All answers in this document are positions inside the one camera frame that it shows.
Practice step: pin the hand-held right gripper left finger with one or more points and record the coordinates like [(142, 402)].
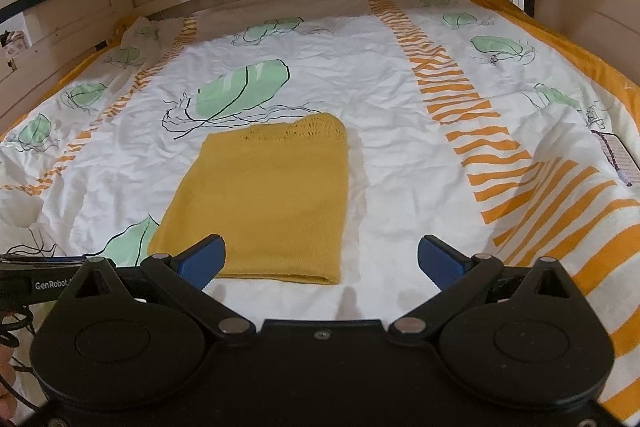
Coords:
[(204, 259)]

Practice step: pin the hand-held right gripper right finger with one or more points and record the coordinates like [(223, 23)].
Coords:
[(439, 261)]

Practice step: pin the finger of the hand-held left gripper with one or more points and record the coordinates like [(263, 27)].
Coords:
[(45, 261)]

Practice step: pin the yellow knit sweater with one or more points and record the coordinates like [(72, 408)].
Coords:
[(265, 197)]

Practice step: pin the person's left hand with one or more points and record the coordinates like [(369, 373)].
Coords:
[(6, 367)]

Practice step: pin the white leaf-print duvet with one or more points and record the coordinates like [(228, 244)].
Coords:
[(380, 107)]

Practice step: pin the pale pink label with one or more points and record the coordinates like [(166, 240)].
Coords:
[(620, 157)]

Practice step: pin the paper sticker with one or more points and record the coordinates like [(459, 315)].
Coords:
[(12, 43)]

